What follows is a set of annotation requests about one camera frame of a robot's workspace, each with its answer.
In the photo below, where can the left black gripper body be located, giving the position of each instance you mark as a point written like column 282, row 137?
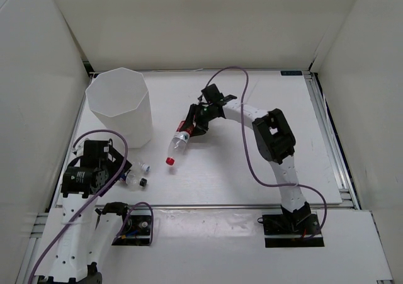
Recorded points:
column 106, row 164

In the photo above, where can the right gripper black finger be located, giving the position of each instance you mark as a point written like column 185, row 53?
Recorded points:
column 194, row 113
column 198, row 128

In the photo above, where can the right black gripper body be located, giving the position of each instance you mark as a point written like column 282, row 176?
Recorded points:
column 206, row 114

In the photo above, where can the clear white label bottle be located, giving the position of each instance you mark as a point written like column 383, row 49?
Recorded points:
column 139, row 166

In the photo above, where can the blue label black cap bottle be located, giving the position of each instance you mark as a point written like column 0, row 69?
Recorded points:
column 133, row 181

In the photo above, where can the clear red cap bottle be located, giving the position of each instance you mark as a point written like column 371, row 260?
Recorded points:
column 179, row 142

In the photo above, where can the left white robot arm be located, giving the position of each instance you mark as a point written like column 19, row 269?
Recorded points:
column 86, row 232

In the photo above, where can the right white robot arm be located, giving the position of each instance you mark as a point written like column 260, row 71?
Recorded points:
column 274, row 139

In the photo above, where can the white octagonal plastic bin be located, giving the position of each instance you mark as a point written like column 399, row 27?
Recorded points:
column 119, row 98

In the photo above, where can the small blue label sticker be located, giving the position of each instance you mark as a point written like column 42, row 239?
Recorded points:
column 291, row 73

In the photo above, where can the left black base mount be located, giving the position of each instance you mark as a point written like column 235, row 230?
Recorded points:
column 137, row 231

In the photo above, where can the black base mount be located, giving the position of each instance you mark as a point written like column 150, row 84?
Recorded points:
column 280, row 233
column 137, row 231

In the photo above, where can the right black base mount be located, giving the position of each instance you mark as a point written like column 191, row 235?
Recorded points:
column 280, row 233

